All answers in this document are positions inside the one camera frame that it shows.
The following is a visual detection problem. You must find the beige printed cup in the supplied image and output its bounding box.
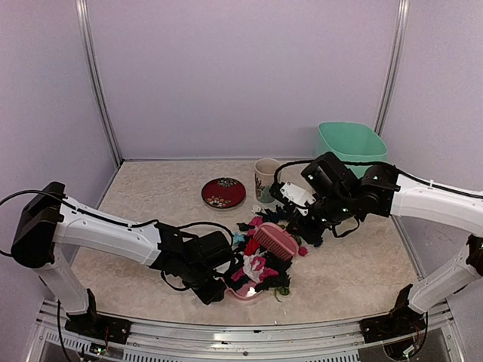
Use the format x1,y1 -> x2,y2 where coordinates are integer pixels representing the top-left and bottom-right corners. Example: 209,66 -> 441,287
254,158 -> 281,204

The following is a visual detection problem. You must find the aluminium corner post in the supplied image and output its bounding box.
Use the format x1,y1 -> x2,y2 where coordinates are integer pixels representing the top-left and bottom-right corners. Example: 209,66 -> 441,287
75,0 -> 124,168
374,0 -> 410,137

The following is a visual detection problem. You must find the pile of paper scraps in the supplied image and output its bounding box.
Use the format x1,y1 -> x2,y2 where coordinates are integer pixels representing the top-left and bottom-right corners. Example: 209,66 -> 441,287
223,205 -> 309,296

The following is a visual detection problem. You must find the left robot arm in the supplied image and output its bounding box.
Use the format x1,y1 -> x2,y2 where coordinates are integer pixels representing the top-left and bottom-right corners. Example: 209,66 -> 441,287
1,182 -> 234,336

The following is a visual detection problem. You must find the right aluminium corner post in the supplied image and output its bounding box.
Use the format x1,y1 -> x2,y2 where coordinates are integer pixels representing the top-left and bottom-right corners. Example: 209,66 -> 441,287
374,0 -> 410,137

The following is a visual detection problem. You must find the left aluminium corner post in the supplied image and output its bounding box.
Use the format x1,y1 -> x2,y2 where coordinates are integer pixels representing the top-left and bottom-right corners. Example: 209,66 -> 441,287
75,0 -> 124,168

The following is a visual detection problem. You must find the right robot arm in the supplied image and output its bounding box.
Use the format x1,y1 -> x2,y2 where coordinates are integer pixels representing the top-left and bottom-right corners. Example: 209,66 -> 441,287
281,152 -> 482,335

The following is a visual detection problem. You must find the mint green waste bin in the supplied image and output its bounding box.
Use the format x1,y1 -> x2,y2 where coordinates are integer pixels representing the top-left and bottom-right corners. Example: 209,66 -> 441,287
315,122 -> 387,162

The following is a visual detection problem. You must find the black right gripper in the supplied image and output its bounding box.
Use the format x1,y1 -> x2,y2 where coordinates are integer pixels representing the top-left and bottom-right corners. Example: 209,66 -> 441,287
286,192 -> 355,245

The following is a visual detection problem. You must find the pink hand brush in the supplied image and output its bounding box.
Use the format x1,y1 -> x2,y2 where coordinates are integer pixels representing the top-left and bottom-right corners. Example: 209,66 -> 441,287
253,222 -> 299,261

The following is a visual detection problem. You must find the red floral round plate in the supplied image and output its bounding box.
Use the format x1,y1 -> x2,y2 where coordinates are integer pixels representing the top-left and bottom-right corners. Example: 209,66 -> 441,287
201,177 -> 247,210

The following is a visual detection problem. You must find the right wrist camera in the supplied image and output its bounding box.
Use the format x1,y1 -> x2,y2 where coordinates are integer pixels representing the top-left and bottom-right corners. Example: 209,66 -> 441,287
269,182 -> 315,210

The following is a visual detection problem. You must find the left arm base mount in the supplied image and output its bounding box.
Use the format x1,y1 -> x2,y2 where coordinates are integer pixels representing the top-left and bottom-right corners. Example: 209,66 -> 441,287
65,288 -> 132,345

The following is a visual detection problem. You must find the pink dustpan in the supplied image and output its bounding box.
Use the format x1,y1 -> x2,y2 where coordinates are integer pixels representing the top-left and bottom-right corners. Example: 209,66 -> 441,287
224,279 -> 263,301

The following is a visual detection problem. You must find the aluminium front rail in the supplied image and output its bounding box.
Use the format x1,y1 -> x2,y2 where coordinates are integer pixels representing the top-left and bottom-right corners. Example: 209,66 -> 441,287
21,301 -> 464,361

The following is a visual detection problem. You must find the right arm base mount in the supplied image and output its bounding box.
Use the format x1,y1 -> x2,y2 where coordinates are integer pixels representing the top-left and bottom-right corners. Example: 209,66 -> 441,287
359,284 -> 427,343

